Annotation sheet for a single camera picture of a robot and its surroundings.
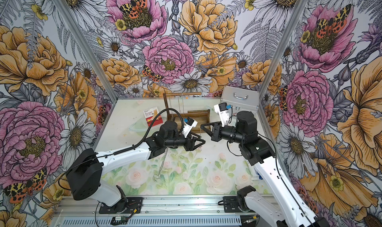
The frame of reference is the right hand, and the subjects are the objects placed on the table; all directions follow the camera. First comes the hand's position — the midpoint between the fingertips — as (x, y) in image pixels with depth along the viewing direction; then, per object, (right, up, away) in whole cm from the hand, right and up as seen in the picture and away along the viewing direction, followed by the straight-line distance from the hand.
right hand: (200, 130), depth 64 cm
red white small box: (-34, +6, +44) cm, 56 cm away
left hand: (+1, -8, +12) cm, 14 cm away
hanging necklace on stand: (-10, +12, +35) cm, 39 cm away
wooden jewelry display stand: (+2, +5, +45) cm, 45 cm away
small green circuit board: (-37, -42, +7) cm, 57 cm away
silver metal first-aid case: (+28, +17, +38) cm, 50 cm away
